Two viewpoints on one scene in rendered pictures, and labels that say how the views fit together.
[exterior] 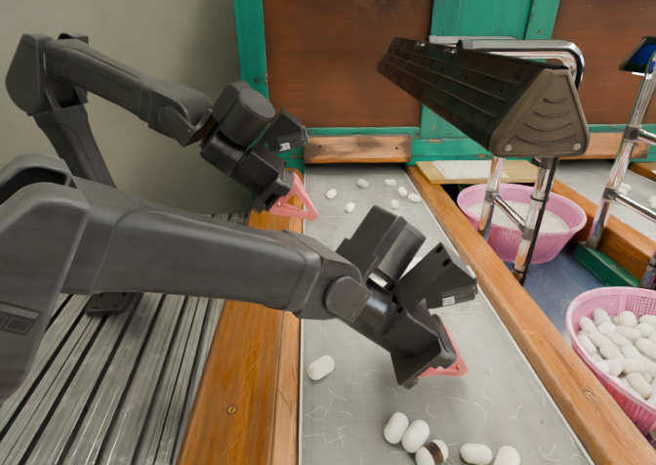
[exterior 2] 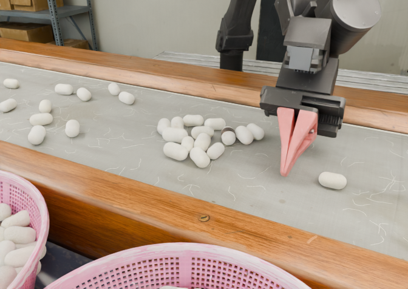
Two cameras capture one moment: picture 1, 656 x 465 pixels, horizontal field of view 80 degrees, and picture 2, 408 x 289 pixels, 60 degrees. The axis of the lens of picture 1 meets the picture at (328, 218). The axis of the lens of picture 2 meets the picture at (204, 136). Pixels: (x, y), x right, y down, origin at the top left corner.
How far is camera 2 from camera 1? 0.70 m
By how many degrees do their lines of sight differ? 99
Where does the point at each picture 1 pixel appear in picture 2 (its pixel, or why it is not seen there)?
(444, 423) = (248, 156)
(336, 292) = not seen: outside the picture
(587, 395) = (204, 216)
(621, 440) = (157, 202)
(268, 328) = (365, 102)
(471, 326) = (359, 231)
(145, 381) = not seen: hidden behind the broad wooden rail
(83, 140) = not seen: outside the picture
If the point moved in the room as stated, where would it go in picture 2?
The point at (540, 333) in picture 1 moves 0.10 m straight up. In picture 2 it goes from (305, 247) to (323, 149)
